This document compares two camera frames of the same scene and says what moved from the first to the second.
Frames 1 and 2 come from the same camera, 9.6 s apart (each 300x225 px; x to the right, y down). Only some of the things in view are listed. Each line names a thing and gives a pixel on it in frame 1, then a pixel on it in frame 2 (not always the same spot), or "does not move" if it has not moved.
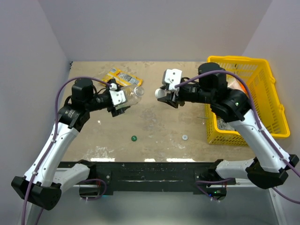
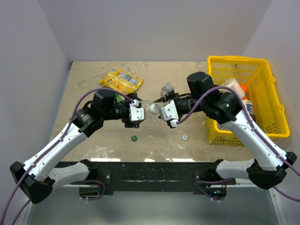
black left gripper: (112, 109) → (131, 123)
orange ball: (243, 88) does not move
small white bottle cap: (184, 137) does not move
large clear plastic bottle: (133, 95) → (146, 106)
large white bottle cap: (160, 93) → (154, 108)
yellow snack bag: (123, 78) does not move
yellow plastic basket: (257, 75) does not move
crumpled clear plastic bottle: (221, 124) does not move
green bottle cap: (134, 138) does not move
